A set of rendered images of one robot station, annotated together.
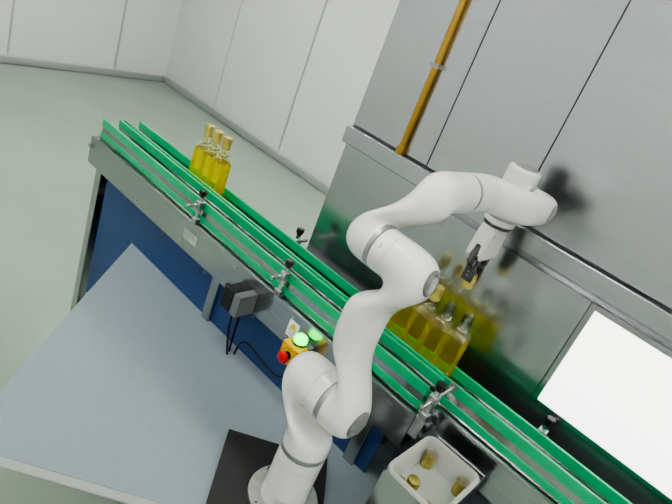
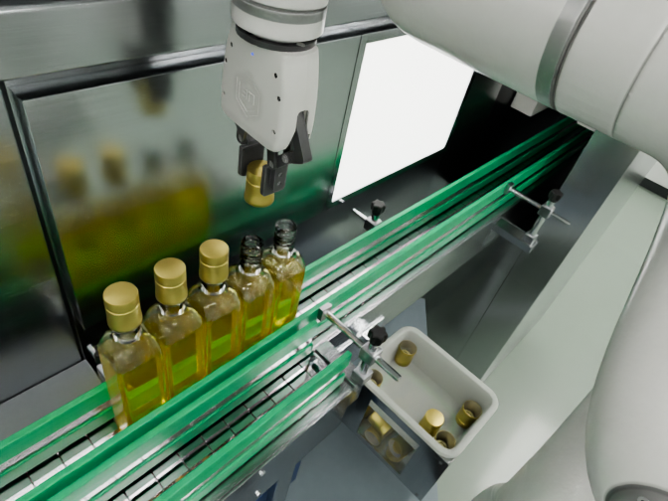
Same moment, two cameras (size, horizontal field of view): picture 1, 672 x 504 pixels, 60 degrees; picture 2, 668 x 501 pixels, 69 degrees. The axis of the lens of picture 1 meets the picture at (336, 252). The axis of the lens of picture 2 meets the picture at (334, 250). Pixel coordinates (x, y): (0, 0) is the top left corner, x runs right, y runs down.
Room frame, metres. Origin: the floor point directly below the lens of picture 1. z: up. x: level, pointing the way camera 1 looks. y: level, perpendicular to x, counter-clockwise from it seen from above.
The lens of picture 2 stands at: (1.35, 0.09, 1.74)
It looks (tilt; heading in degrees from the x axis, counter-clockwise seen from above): 42 degrees down; 272
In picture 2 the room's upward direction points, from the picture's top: 14 degrees clockwise
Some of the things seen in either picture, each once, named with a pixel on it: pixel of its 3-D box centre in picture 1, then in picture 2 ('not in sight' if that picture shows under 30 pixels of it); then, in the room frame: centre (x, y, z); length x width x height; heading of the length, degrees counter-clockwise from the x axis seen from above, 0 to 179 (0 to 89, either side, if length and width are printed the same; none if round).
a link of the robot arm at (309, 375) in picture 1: (311, 403); not in sight; (1.13, -0.08, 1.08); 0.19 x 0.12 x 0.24; 55
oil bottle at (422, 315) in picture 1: (415, 334); (212, 337); (1.50, -0.31, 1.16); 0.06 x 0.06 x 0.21; 57
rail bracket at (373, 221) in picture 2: (542, 433); (364, 223); (1.34, -0.71, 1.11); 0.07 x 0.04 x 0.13; 147
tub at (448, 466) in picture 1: (428, 483); (420, 396); (1.15, -0.44, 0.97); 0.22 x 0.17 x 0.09; 147
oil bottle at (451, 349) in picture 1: (446, 358); (275, 299); (1.44, -0.41, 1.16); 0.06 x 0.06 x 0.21; 57
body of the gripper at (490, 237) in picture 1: (489, 239); (271, 78); (1.47, -0.36, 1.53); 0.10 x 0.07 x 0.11; 145
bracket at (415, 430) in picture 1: (425, 422); (338, 372); (1.31, -0.40, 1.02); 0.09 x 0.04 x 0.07; 147
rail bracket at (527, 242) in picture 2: not in sight; (526, 223); (0.95, -0.93, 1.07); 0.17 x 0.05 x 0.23; 147
